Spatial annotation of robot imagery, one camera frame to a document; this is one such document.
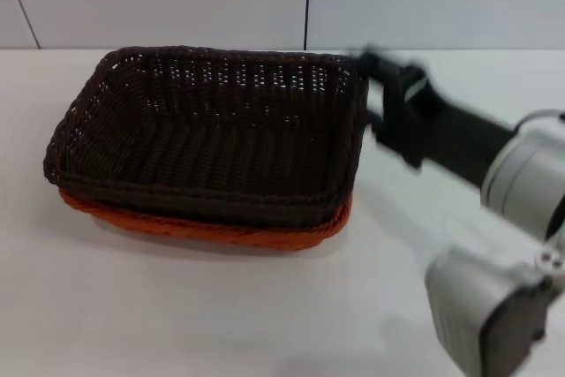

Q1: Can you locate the orange wicker basket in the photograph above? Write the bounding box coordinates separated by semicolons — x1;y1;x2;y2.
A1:
58;189;354;251

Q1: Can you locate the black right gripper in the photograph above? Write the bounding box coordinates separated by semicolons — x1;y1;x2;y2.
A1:
344;44;516;193

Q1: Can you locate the dark brown wicker basket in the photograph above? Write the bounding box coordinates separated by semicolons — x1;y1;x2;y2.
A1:
42;44;370;226

